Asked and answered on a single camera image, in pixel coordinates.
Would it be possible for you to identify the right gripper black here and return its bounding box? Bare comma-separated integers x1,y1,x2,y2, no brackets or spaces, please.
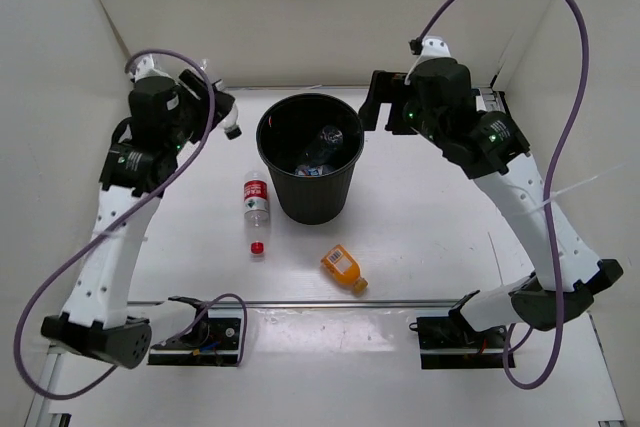
359,72,448,149

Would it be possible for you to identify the pepsi bottle black cap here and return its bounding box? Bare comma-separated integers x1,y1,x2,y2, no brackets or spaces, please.
213,99,242,140

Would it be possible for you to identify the black plastic waste bin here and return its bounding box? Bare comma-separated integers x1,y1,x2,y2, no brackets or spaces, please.
256,93,364,225

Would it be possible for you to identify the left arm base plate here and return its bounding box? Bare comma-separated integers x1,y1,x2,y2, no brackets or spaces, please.
147,305,245,368

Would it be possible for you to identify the orange juice bottle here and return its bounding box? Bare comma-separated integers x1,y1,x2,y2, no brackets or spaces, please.
321,244,368,296

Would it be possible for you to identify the red label water bottle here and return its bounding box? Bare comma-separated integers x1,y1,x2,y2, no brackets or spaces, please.
243,170,270,258

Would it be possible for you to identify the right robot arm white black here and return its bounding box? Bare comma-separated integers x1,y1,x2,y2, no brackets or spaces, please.
359,57,623,347

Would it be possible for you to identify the clear unlabelled plastic bottle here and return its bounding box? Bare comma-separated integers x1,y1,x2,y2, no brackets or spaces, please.
299,125,344,166

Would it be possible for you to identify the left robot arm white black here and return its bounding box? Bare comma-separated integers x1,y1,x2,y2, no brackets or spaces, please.
41,56,241,369

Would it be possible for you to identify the clear bottle colourful label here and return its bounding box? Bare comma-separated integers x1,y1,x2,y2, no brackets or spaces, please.
294,164,334,177

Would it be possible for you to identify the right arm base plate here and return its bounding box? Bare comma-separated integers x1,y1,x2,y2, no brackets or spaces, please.
409,317,506,370

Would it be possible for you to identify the white zip tie right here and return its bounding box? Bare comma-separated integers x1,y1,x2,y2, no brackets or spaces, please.
518,161,629,216

